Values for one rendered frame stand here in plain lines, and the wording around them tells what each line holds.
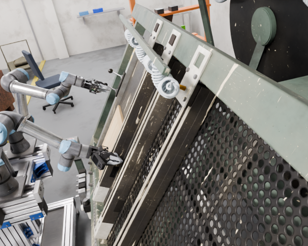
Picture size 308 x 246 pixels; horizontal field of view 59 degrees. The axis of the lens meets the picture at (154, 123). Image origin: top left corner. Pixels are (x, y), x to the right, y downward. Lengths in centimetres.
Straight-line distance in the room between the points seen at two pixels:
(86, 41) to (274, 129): 891
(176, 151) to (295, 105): 54
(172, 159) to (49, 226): 207
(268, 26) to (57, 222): 241
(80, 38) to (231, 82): 871
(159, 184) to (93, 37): 843
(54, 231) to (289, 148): 253
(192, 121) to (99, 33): 846
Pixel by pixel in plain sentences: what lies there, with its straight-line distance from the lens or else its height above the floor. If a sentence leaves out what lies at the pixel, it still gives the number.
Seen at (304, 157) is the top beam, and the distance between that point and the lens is 51.
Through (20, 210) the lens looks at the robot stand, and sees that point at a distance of 217.
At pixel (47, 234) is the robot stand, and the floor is 21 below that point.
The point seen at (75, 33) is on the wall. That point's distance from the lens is 929.
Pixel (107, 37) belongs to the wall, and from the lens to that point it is 933.
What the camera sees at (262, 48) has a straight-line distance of 151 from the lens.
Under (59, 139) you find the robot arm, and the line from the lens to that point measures 173.
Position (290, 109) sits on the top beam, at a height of 193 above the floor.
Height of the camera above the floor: 220
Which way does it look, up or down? 30 degrees down
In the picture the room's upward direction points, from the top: 10 degrees counter-clockwise
